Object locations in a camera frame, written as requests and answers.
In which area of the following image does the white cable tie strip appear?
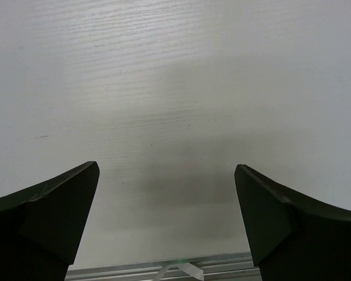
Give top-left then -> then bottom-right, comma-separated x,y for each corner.
152,263 -> 205,281

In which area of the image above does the aluminium table edge rail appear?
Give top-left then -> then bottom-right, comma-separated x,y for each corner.
65,252 -> 261,280

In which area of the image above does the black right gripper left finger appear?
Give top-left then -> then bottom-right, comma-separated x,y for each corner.
0,161 -> 99,280

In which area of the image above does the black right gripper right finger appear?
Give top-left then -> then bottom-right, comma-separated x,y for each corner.
235,165 -> 351,280

